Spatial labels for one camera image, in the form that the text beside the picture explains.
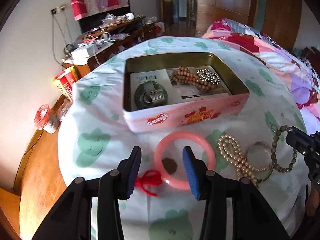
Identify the silver metal watch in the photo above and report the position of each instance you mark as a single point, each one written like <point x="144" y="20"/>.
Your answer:
<point x="156" y="97"/>

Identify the wooden door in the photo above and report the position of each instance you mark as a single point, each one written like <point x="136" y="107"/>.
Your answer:
<point x="166" y="10"/>

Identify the clear plastic bag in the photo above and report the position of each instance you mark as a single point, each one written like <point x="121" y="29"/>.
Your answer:
<point x="110" y="18"/>

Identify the wooden headboard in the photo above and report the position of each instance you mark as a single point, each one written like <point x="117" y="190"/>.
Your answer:
<point x="310" y="53"/>

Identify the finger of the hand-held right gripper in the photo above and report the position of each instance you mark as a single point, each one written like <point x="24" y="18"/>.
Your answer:
<point x="307" y="148"/>
<point x="298" y="136"/>

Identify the pink tin box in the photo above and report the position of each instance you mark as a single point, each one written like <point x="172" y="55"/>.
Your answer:
<point x="175" y="117"/>

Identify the wall socket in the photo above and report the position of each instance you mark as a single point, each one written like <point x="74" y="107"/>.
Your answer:
<point x="58" y="9"/>

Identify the white bed sheet green print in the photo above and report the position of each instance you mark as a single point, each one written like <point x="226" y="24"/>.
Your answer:
<point x="100" y="115"/>

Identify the yellow red carton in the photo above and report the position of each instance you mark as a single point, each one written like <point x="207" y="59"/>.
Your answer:
<point x="63" y="83"/>

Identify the pink patchwork quilt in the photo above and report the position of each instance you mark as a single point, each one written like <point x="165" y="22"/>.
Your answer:
<point x="300" y="80"/>

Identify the printed paper leaflet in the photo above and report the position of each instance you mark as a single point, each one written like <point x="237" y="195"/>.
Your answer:
<point x="150" y="76"/>

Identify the person's right forearm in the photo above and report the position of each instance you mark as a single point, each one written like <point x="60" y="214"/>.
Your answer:
<point x="313" y="202"/>

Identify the wooden TV cabinet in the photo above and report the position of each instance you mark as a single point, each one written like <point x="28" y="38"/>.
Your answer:
<point x="107" y="52"/>

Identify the red white cloth cover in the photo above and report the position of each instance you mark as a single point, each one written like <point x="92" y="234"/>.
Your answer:
<point x="82" y="7"/>

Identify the black television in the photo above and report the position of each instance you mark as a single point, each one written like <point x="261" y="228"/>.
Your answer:
<point x="87" y="25"/>

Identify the wooden wardrobe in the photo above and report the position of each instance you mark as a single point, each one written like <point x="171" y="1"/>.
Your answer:
<point x="225" y="5"/>

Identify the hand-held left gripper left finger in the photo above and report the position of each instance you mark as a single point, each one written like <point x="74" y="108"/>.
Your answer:
<point x="132" y="177"/>

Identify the small brown pendant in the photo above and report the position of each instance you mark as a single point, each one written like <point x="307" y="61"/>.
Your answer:
<point x="170" y="165"/>

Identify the white cardboard box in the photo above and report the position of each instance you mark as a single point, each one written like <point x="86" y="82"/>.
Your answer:
<point x="82" y="52"/>

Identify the pink bangle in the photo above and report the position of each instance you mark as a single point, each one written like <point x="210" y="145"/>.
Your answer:
<point x="160" y="150"/>

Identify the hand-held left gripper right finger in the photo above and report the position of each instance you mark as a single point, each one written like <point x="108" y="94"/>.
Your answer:
<point x="191" y="175"/>

